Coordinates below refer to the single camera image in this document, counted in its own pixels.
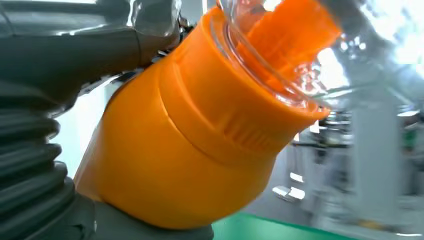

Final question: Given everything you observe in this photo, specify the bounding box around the white machine with column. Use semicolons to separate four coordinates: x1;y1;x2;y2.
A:
308;82;424;238

